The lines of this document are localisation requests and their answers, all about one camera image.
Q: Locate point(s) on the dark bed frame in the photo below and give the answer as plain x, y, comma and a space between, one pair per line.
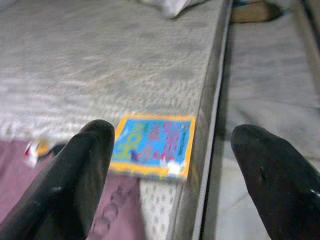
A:
217, 160

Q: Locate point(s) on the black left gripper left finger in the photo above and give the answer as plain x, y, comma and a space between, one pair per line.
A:
62, 180

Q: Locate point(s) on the white grey patterned mattress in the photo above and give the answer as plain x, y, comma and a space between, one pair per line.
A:
100, 62

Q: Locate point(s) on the blue yellow children's book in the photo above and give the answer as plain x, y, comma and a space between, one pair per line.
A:
155, 145

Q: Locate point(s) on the brown cardboard box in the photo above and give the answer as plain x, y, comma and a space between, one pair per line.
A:
252, 12

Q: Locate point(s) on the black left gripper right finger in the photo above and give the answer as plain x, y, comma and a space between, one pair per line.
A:
282, 180

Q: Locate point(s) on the white pillow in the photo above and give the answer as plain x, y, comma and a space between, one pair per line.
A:
175, 6

